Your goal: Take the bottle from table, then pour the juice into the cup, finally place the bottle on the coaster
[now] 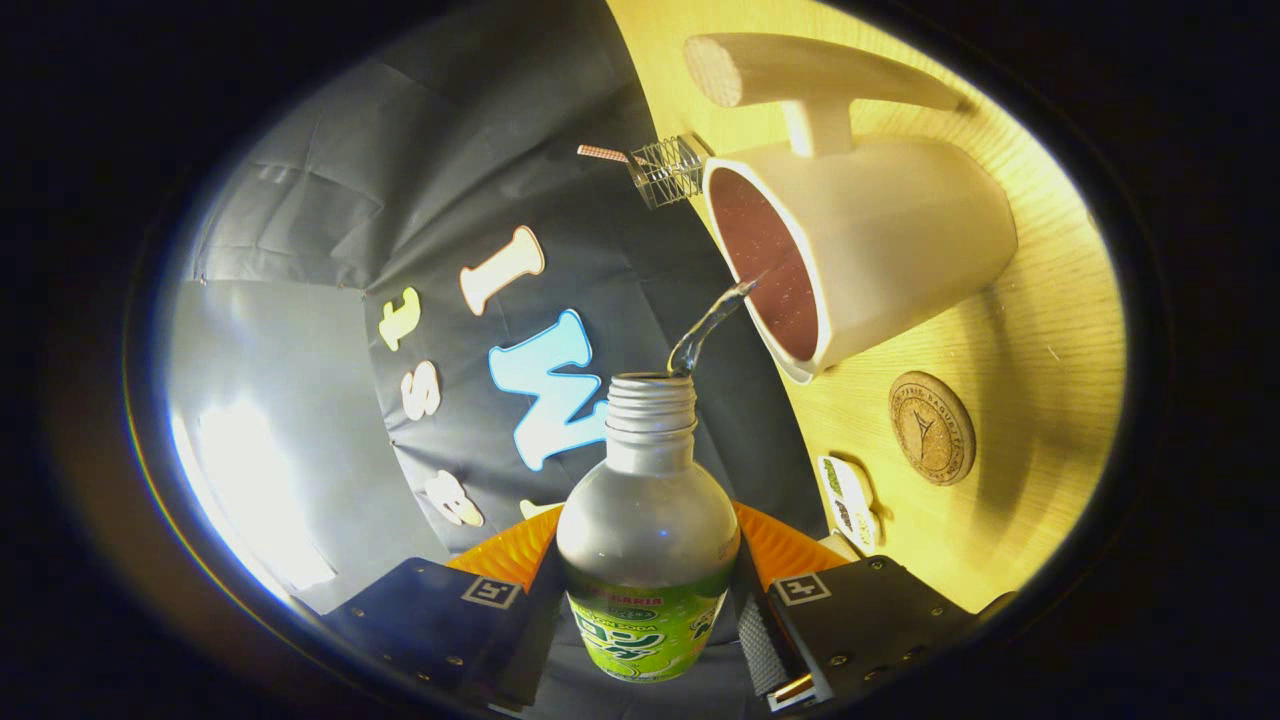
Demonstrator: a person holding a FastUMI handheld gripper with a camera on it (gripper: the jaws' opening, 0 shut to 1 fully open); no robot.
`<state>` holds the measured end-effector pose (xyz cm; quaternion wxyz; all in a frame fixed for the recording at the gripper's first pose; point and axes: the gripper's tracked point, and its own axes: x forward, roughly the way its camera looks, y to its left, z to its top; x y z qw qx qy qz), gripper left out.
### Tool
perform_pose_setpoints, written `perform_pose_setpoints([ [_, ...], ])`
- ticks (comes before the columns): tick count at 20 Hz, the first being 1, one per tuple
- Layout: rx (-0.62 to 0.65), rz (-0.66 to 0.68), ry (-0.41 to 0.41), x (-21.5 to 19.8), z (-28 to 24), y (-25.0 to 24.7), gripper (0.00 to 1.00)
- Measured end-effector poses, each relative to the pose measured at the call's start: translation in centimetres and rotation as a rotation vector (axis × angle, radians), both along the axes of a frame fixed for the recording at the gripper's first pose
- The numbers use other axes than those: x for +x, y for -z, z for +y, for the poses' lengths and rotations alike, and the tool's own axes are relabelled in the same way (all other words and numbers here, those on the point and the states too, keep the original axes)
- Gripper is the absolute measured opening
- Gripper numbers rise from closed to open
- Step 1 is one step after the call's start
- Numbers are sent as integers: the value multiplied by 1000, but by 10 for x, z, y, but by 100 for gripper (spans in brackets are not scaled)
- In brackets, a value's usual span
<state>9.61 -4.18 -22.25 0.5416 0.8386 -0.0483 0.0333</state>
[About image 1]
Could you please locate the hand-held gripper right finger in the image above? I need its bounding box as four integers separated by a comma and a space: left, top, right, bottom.
733, 500, 1001, 713

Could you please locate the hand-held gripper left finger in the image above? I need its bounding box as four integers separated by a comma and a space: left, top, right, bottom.
320, 505, 591, 716

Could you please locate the round cork coaster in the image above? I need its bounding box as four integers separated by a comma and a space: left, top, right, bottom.
888, 371, 977, 487

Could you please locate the silver bottle with green label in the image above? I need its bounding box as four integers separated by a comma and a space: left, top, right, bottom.
556, 372, 742, 683

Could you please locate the clear juice stream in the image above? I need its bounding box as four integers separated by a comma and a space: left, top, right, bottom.
668, 280, 758, 378

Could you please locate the white cup with wooden handle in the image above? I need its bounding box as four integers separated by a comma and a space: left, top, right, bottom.
684, 33, 1019, 386

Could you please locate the white divided dish with beans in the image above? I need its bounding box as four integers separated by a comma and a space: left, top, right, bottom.
817, 455, 881, 556

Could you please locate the wooden table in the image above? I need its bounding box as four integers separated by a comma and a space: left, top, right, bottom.
605, 0, 1128, 613

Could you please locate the wire mesh holder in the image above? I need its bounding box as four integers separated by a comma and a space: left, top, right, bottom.
627, 133, 713, 210

